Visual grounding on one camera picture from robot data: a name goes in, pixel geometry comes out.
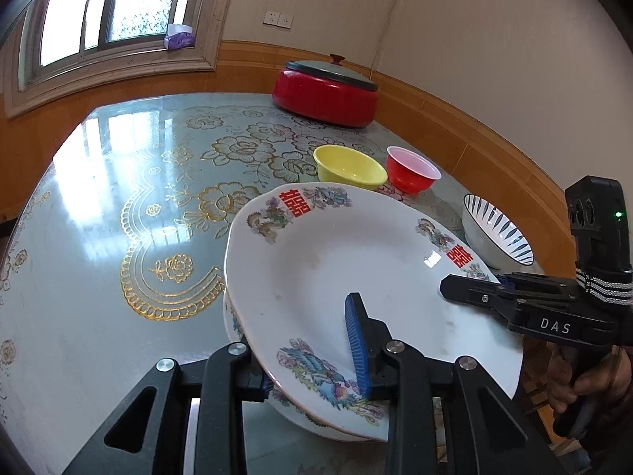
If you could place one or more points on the red plastic bowl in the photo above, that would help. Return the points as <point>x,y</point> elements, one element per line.
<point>410,173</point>

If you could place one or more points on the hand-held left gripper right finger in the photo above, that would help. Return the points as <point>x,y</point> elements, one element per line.
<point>357,346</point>

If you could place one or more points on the white plate red characters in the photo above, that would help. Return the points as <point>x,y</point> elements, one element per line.
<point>356,277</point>

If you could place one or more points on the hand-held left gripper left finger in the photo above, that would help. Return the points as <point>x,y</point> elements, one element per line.
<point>254,387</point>

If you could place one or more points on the floral lace tablecloth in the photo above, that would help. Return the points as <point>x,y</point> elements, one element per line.
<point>123,198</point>

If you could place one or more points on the window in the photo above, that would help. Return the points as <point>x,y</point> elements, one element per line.
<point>123,5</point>

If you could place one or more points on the purple tissue box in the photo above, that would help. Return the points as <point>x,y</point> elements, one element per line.
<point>179,38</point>

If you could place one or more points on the person's right hand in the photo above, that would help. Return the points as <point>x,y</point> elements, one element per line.
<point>593,386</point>

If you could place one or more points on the yellow plastic bowl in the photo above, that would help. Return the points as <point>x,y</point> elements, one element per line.
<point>348,170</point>

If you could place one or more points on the white deep floral plate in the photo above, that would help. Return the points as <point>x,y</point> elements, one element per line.
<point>341,423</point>

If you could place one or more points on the red electric cooker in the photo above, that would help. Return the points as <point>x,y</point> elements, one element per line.
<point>321,104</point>

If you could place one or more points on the person's right forearm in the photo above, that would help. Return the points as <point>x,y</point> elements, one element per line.
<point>615,420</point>

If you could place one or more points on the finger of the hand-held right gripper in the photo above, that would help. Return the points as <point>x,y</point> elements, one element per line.
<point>544,289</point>
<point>474,292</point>

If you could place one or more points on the white bowl blue stripes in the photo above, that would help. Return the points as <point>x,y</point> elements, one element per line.
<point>494,237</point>

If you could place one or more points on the grey cooker lid red knob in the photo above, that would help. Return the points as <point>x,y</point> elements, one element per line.
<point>331,72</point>

